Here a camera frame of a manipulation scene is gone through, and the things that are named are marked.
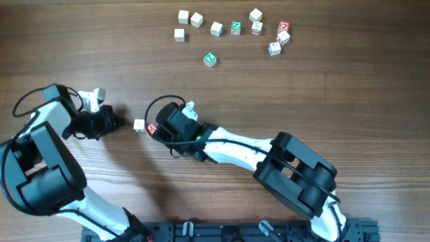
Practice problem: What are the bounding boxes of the red M wooden block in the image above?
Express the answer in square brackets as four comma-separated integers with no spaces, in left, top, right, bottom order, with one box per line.
[145,123,157,135]

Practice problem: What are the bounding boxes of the teal picture wooden block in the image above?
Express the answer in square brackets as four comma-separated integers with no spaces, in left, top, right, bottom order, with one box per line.
[133,119,145,132]

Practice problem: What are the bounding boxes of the green Z wooden block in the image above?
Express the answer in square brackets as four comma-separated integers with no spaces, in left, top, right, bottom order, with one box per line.
[204,52,217,68]

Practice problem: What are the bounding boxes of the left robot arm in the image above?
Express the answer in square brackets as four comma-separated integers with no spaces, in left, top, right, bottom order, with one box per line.
[1,83,153,241]

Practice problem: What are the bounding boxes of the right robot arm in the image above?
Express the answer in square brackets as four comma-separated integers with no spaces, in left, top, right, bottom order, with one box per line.
[154,102,347,241]

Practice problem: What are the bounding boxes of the wooden block left lower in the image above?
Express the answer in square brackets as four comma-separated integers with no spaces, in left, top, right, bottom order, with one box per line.
[174,29,185,42]

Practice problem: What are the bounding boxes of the blue edged wooden block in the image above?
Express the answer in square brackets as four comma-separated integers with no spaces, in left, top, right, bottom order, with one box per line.
[210,22,224,37]

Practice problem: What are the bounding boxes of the yellow edged wooden block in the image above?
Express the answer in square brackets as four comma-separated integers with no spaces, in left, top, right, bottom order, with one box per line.
[190,12,204,28]

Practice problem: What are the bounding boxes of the plain wooden block far left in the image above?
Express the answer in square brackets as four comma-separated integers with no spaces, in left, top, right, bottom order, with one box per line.
[178,10,189,24]

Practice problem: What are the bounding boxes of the plain wooden block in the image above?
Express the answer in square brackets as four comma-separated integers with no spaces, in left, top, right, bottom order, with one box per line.
[249,8,263,22]
[178,10,189,24]

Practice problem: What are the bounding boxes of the green N wooden block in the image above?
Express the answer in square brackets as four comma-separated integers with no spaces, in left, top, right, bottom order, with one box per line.
[230,22,241,36]

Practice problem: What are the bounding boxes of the blue sided wooden block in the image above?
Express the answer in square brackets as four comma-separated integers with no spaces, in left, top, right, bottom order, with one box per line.
[268,42,282,56]

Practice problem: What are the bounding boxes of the red edged picture block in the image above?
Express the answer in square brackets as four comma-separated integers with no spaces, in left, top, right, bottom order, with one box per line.
[251,21,263,36]

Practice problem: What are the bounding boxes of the plain wooden block top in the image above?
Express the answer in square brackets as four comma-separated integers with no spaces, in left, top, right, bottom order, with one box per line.
[249,8,263,22]

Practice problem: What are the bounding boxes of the red sided wooden block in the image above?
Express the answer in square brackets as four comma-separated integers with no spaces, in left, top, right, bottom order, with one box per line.
[276,30,290,46]

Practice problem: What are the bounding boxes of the red O wooden block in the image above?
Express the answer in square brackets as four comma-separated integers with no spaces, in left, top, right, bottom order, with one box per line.
[277,22,290,34]

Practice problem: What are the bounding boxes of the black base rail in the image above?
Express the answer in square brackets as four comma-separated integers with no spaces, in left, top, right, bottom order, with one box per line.
[80,218,381,242]

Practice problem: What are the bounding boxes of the black right camera cable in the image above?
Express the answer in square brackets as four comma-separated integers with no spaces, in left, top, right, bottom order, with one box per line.
[143,94,343,242]

